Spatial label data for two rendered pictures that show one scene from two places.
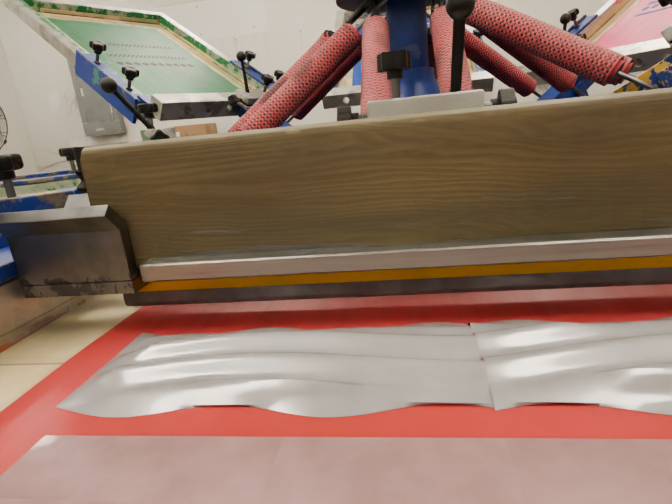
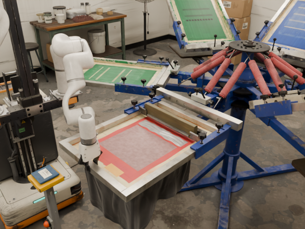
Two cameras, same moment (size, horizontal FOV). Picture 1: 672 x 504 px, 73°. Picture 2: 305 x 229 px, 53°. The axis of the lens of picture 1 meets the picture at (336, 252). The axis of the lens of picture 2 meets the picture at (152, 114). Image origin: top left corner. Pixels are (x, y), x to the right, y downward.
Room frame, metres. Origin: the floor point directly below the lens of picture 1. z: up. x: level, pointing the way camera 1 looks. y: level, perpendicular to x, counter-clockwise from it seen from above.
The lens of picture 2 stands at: (-1.12, -0.93, 1.95)
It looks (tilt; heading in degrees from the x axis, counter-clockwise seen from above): 29 degrees down; 36
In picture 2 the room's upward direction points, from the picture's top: 1 degrees clockwise
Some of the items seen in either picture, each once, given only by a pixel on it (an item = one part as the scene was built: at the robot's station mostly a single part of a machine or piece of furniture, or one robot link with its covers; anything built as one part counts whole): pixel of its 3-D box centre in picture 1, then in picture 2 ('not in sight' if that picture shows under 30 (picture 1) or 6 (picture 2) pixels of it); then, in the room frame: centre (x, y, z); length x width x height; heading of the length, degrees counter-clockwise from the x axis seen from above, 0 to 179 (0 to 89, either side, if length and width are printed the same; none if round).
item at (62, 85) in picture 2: not in sight; (63, 79); (-0.04, 0.55, 1.21); 0.16 x 0.13 x 0.15; 75
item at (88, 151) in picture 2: not in sight; (89, 148); (-0.33, 0.02, 1.09); 0.10 x 0.07 x 0.11; 171
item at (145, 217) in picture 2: not in sight; (164, 191); (-0.05, -0.23, 0.74); 0.46 x 0.04 x 0.42; 171
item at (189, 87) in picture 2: not in sight; (165, 86); (0.86, 0.38, 0.90); 1.24 x 0.06 x 0.06; 111
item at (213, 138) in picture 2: not in sight; (209, 141); (0.23, -0.35, 0.98); 0.30 x 0.05 x 0.07; 171
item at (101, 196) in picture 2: not in sight; (107, 194); (-0.25, 0.01, 0.74); 0.45 x 0.03 x 0.43; 81
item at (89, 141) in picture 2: not in sight; (89, 137); (-0.32, 0.02, 1.15); 0.09 x 0.07 x 0.03; 171
